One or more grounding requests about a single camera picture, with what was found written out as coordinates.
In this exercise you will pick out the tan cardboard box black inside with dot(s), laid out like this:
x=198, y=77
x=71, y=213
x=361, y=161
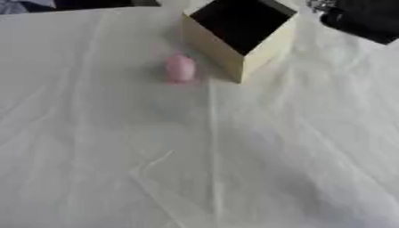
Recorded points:
x=223, y=56

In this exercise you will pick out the pink egg-shaped toy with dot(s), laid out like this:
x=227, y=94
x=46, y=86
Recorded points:
x=180, y=68

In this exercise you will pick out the black bag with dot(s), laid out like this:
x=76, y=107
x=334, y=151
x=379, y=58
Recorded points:
x=363, y=17

